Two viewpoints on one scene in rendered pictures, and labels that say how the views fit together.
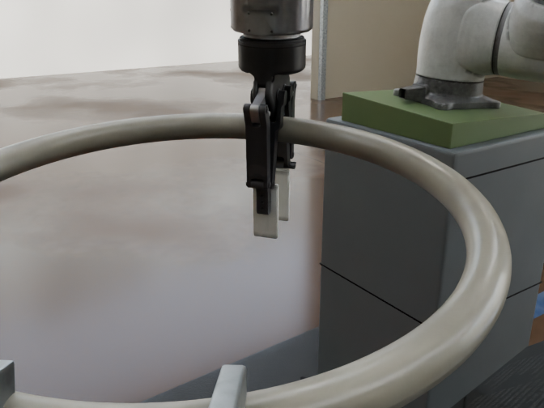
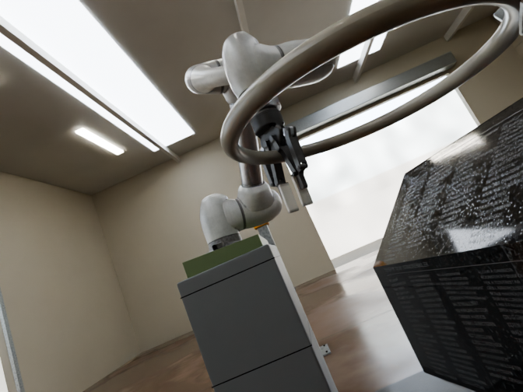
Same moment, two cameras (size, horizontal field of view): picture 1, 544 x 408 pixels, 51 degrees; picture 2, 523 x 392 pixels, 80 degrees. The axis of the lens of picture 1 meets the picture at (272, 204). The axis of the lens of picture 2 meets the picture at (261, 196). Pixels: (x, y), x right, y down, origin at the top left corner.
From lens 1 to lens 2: 77 cm
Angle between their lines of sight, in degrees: 62
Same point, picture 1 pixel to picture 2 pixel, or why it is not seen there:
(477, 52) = (236, 217)
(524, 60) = (256, 212)
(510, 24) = (243, 201)
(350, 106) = (191, 266)
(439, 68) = (223, 231)
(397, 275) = (272, 335)
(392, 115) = (222, 252)
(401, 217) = (256, 299)
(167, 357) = not seen: outside the picture
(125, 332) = not seen: outside the picture
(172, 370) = not seen: outside the picture
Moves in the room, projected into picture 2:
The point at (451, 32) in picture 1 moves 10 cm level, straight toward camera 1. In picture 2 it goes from (221, 214) to (230, 205)
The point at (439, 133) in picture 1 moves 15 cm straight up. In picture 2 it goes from (254, 242) to (239, 208)
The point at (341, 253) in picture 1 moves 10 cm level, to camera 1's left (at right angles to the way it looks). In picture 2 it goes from (226, 361) to (206, 376)
